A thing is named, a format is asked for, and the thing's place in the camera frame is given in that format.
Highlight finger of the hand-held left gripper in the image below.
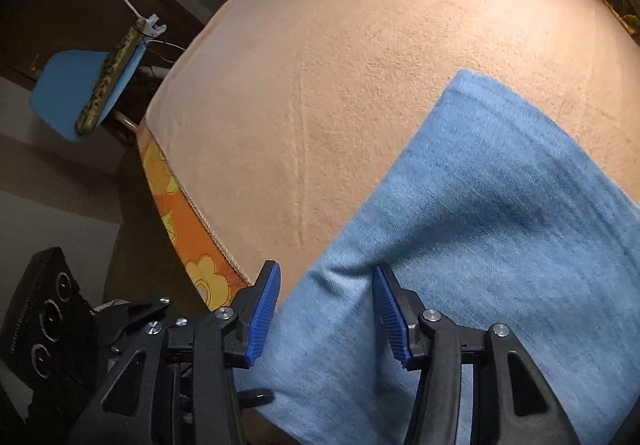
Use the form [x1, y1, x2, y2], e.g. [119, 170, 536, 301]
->
[92, 295, 172, 356]

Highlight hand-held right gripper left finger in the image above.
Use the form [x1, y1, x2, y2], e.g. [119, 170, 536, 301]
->
[67, 260, 282, 445]

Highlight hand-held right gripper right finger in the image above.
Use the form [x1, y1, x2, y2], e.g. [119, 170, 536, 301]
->
[371, 262, 583, 445]

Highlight light blue denim pants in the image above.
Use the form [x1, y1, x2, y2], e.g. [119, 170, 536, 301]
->
[232, 69, 640, 445]

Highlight orange floral tablecloth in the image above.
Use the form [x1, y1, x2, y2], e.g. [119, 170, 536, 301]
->
[136, 0, 640, 312]

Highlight beige terry blanket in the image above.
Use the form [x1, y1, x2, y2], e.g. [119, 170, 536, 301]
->
[145, 0, 640, 286]

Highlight light blue chair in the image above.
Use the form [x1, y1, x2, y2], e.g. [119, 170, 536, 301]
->
[28, 50, 166, 140]

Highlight leopard print cushion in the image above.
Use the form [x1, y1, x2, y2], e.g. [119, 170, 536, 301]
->
[74, 22, 141, 134]

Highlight brown wooden door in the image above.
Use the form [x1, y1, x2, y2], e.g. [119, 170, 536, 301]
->
[0, 0, 206, 76]

